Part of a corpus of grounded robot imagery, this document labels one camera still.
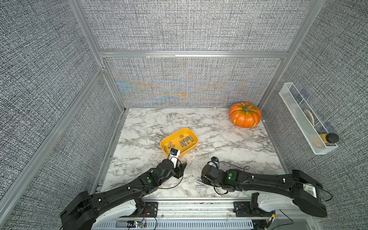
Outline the yellow plastic storage box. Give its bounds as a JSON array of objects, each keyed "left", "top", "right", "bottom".
[{"left": 160, "top": 128, "right": 198, "bottom": 157}]

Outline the clear acrylic wall shelf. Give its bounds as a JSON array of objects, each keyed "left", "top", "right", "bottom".
[{"left": 279, "top": 82, "right": 338, "bottom": 155}]

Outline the white brush in shelf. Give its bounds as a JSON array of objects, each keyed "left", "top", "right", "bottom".
[{"left": 303, "top": 109, "right": 315, "bottom": 126}]

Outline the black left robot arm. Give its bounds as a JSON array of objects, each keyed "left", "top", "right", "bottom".
[{"left": 60, "top": 159, "right": 187, "bottom": 230}]

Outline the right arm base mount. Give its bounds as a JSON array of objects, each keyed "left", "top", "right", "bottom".
[{"left": 233, "top": 192, "right": 275, "bottom": 218}]

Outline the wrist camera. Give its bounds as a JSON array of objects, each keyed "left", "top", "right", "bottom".
[
  {"left": 168, "top": 148, "right": 181, "bottom": 168},
  {"left": 211, "top": 157, "right": 219, "bottom": 163}
]

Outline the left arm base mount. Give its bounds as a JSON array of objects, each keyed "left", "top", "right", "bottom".
[{"left": 135, "top": 201, "right": 159, "bottom": 217}]

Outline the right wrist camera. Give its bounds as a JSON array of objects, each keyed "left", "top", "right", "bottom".
[{"left": 211, "top": 157, "right": 219, "bottom": 163}]

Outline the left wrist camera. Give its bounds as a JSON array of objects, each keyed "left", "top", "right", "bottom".
[{"left": 168, "top": 148, "right": 181, "bottom": 168}]

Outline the orange decorative pumpkin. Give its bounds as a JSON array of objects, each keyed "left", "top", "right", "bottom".
[{"left": 229, "top": 102, "right": 262, "bottom": 128}]

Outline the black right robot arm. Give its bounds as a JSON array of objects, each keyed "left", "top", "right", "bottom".
[{"left": 201, "top": 164, "right": 327, "bottom": 218}]

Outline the yellow bottle with black cap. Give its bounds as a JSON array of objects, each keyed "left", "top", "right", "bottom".
[{"left": 319, "top": 133, "right": 340, "bottom": 144}]

